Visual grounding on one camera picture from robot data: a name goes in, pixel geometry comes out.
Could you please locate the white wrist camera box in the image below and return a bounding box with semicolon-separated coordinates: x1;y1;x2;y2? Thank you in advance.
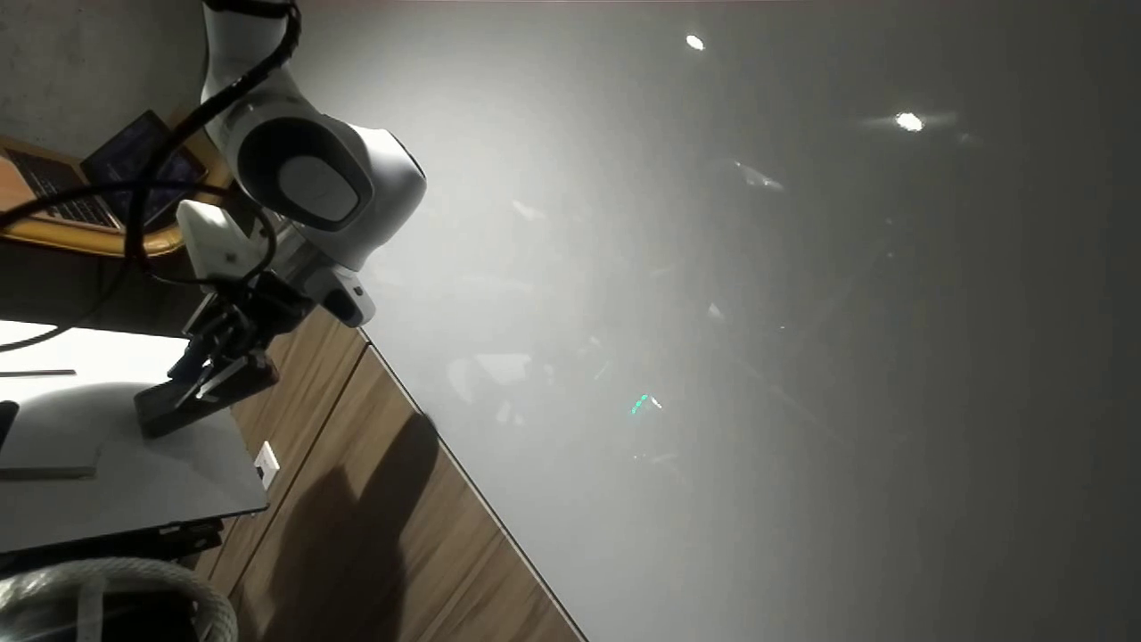
171;196;275;284

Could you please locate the open laptop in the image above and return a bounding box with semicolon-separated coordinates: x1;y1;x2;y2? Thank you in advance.
3;106;232;239

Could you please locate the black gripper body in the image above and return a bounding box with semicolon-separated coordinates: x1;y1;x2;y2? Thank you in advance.
184;265;322;355

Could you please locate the white wall socket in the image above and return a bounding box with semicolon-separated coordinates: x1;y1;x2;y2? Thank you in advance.
249;437;284;493

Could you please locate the large white board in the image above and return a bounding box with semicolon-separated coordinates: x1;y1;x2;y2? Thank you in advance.
281;0;1141;642

